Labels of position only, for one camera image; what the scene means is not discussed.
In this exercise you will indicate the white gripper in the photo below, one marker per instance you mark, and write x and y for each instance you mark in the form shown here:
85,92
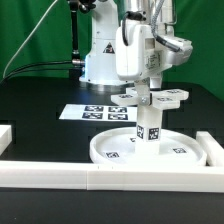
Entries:
138,56

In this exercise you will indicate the white cross-shaped table base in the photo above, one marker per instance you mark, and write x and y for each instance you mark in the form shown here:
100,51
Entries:
162,100

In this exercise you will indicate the white round table top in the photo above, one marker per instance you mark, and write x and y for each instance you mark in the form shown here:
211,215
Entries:
117,146

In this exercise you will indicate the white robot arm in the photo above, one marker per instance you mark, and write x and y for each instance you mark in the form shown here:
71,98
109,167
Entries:
100,63

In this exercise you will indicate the white sheet with markers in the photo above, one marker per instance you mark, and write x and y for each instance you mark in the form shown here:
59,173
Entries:
99,113

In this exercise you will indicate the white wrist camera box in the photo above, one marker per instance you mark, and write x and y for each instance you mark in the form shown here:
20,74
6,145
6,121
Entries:
182,52

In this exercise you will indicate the white U-shaped frame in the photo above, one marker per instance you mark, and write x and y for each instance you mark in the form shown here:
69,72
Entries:
92,176

